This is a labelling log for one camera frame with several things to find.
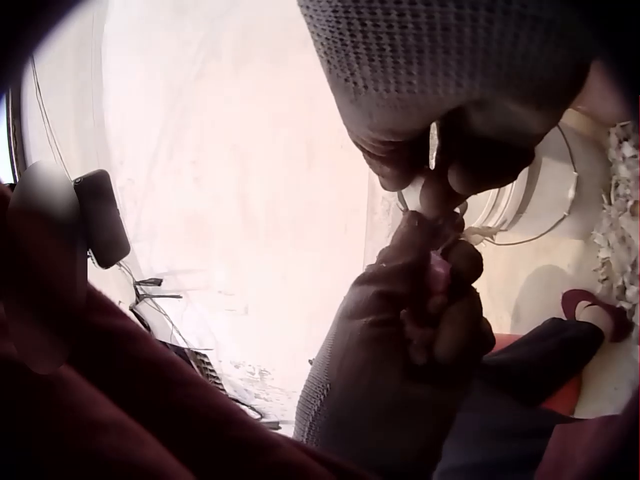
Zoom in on person's right hand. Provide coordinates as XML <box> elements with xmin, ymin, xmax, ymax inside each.
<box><xmin>296</xmin><ymin>0</ymin><xmax>640</xmax><ymax>219</ymax></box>

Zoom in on person's left hand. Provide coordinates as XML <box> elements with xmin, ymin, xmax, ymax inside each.
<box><xmin>292</xmin><ymin>209</ymin><xmax>497</xmax><ymax>451</ymax></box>

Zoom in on person's right fingers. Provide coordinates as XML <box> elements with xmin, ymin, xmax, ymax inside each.
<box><xmin>357</xmin><ymin>117</ymin><xmax>538</xmax><ymax>219</ymax></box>

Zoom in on person's left fingers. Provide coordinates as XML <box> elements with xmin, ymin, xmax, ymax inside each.
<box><xmin>402</xmin><ymin>241</ymin><xmax>497</xmax><ymax>368</ymax></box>

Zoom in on person's left thumb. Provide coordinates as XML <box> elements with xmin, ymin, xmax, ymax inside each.
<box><xmin>381</xmin><ymin>209</ymin><xmax>447</xmax><ymax>273</ymax></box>

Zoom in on white onion peel strip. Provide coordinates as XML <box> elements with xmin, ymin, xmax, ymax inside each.
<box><xmin>398</xmin><ymin>120</ymin><xmax>468</xmax><ymax>217</ymax></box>

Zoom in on white plastic bucket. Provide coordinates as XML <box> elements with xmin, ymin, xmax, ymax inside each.
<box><xmin>462</xmin><ymin>112</ymin><xmax>620</xmax><ymax>247</ymax></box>

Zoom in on person's legs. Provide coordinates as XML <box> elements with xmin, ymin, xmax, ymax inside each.
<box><xmin>435</xmin><ymin>289</ymin><xmax>633</xmax><ymax>480</ymax></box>

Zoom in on red plastic stool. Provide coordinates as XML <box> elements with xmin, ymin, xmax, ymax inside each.
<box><xmin>486</xmin><ymin>331</ymin><xmax>585</xmax><ymax>417</ymax></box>

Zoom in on pile of white peels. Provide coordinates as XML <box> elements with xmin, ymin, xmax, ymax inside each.
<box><xmin>591</xmin><ymin>120</ymin><xmax>640</xmax><ymax>315</ymax></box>

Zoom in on dark metal grate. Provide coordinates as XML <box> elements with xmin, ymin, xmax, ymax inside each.
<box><xmin>159</xmin><ymin>341</ymin><xmax>224</xmax><ymax>390</ymax></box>

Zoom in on person's body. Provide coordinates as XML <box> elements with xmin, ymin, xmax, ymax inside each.
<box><xmin>0</xmin><ymin>182</ymin><xmax>396</xmax><ymax>480</ymax></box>

